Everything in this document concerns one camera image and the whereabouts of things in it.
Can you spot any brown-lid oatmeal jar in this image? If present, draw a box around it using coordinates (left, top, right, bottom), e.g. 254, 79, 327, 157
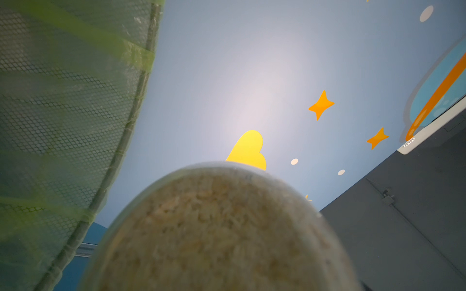
79, 162, 362, 291

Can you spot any mesh waste bin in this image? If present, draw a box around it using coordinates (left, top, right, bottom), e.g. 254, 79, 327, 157
0, 0, 165, 291

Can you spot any green plastic bin liner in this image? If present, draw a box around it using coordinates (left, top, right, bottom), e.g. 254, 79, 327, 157
0, 0, 166, 291

